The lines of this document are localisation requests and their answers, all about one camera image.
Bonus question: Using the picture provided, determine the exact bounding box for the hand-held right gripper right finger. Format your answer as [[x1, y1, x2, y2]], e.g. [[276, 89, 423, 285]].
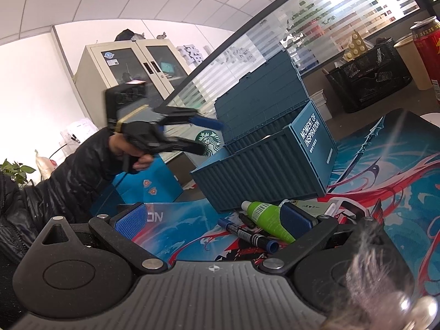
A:
[[258, 202, 391, 276]]

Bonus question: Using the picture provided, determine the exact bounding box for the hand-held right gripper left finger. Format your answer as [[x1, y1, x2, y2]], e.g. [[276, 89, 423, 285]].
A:
[[34, 203, 169, 276]]

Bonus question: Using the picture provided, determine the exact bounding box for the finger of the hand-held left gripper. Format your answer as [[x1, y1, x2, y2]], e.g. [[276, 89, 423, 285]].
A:
[[161, 137, 206, 156], [154, 106, 226, 130]]

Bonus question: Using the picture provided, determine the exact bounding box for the green tube with white cap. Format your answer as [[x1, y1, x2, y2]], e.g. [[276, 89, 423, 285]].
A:
[[241, 200, 297, 244]]

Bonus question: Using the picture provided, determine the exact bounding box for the blue container-style storage box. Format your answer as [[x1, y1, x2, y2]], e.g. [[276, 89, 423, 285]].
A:
[[190, 49, 339, 214]]

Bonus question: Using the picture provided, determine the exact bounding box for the person's left forearm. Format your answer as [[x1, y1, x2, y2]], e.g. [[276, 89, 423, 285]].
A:
[[32, 128, 128, 226]]

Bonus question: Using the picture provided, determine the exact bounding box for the person's left hand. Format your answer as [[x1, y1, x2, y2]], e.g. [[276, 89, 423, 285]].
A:
[[109, 133, 154, 172]]

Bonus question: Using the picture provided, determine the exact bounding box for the frosted plastic cup with lid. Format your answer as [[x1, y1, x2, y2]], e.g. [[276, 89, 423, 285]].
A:
[[187, 124, 224, 159]]

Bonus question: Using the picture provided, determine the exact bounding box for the white pen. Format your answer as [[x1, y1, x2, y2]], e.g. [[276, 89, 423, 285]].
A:
[[321, 202, 344, 218]]

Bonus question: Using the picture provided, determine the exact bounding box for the blue paper bag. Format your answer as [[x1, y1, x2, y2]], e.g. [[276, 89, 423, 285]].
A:
[[91, 156, 185, 214]]

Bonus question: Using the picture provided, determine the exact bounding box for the blue and black marker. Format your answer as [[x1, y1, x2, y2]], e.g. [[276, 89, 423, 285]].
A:
[[217, 217, 280, 254]]

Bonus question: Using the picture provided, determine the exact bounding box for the white plastic container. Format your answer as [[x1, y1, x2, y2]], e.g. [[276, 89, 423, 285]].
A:
[[60, 117, 99, 145]]

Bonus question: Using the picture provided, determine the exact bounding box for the beige metal cabinet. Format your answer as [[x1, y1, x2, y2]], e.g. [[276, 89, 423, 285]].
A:
[[73, 38, 194, 124]]

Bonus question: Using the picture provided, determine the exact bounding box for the black bag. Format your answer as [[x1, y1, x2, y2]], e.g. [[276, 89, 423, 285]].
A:
[[115, 29, 145, 42]]

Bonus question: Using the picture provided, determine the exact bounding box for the printed desk mat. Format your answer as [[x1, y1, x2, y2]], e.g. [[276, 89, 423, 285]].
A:
[[117, 108, 440, 299]]

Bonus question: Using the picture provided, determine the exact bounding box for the clear plastic bag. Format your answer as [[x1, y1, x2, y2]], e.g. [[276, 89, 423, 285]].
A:
[[34, 149, 60, 181]]

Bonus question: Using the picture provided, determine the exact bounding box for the person's black puffer jacket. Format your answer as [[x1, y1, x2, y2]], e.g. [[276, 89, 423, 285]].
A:
[[0, 171, 45, 266]]

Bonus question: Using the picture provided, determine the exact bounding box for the small white box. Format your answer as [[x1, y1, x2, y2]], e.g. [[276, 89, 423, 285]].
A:
[[309, 90, 332, 122]]

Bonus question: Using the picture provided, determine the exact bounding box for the green leafy plant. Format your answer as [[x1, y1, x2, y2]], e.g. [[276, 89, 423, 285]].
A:
[[0, 159, 36, 188]]

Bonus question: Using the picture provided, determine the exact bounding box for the green plant behind glass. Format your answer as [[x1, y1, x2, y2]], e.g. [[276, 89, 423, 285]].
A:
[[285, 1, 331, 48]]

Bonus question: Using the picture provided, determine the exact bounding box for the black mesh desk organizer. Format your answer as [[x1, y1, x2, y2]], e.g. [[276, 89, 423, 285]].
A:
[[325, 36, 413, 114]]

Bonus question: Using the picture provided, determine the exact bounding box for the white disc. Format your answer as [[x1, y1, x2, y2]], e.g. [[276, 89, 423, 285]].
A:
[[420, 113, 440, 128]]

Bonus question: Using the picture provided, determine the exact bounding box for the yellow building block toy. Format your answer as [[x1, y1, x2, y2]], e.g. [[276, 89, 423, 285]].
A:
[[344, 30, 374, 63]]

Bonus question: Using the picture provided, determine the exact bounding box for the beige paper cup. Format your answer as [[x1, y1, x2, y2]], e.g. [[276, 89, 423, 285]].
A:
[[394, 37, 434, 91]]

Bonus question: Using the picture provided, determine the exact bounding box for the red drink can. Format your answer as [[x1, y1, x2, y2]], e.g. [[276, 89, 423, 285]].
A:
[[411, 16, 440, 102]]

